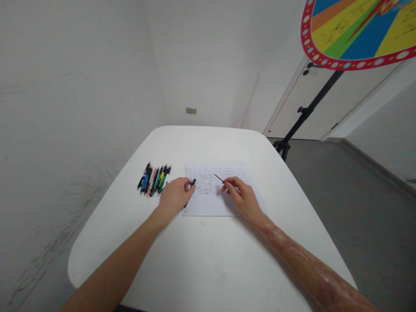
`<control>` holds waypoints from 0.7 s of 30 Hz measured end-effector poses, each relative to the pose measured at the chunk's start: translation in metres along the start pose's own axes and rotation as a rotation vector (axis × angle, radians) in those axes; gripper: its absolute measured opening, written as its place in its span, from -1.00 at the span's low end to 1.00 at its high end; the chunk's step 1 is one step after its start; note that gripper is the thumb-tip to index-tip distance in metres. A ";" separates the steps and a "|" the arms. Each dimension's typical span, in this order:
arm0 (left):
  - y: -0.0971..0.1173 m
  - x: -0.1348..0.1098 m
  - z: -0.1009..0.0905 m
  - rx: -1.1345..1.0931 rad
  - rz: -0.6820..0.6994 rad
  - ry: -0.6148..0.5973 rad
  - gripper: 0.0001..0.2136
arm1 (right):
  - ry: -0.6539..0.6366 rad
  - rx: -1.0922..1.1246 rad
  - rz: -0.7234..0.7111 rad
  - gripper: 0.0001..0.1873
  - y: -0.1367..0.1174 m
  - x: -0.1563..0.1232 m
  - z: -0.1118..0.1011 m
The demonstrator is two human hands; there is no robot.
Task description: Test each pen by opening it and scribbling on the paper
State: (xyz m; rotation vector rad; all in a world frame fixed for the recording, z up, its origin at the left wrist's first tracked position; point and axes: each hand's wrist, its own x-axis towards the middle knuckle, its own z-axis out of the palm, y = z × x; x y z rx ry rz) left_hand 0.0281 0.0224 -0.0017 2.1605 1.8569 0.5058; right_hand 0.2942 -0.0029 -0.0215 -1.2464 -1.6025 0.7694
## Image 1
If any white handwritten paper sheet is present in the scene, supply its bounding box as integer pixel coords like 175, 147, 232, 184
182, 160, 267, 218

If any person's right hand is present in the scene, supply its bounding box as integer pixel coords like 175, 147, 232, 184
221, 176, 261, 218

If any colourful prize wheel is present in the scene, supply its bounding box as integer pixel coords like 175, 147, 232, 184
299, 0, 416, 72

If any black tripod stand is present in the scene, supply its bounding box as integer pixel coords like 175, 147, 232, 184
272, 70, 345, 162

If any person's left hand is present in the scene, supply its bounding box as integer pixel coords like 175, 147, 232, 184
158, 177, 197, 216

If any black door handle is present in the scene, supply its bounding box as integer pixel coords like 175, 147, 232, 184
303, 62, 323, 76

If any row of coloured pens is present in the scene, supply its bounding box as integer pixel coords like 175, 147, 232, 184
136, 162, 172, 198

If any white door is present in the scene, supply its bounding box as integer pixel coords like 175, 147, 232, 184
262, 53, 405, 141

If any black pen barrel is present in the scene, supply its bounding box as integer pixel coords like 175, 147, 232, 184
182, 178, 197, 209

